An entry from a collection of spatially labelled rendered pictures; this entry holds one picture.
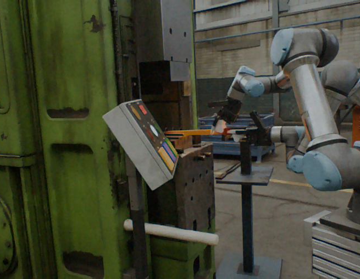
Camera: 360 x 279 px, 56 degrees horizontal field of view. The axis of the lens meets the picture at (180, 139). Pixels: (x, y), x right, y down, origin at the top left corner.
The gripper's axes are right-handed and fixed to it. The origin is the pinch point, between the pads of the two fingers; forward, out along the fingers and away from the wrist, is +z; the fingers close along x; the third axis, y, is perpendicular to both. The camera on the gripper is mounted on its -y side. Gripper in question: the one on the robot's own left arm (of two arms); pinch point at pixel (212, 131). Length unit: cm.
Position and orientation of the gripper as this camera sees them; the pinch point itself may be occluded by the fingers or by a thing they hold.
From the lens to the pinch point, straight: 171.1
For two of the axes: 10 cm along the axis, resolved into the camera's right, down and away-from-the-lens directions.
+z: -3.9, 8.5, 3.6
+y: 8.0, 5.0, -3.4
